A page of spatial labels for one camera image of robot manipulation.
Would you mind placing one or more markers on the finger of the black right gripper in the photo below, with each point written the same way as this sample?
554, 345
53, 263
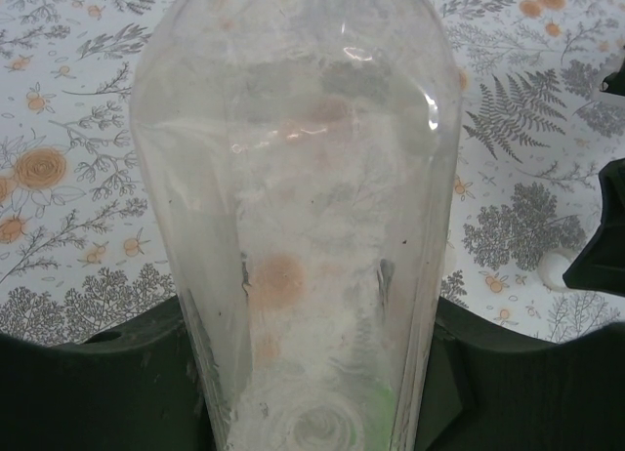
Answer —
605, 256
616, 80

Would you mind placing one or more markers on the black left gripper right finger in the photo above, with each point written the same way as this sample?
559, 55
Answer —
537, 402

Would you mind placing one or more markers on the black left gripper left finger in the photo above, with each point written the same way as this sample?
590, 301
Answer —
88, 397

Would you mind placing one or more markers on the white bottle cap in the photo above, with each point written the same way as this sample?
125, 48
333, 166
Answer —
551, 271

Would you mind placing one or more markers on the tall clear bottle green-white label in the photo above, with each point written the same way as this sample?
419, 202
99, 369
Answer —
303, 202

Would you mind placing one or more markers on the floral patterned tablecloth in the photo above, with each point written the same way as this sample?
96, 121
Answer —
73, 129

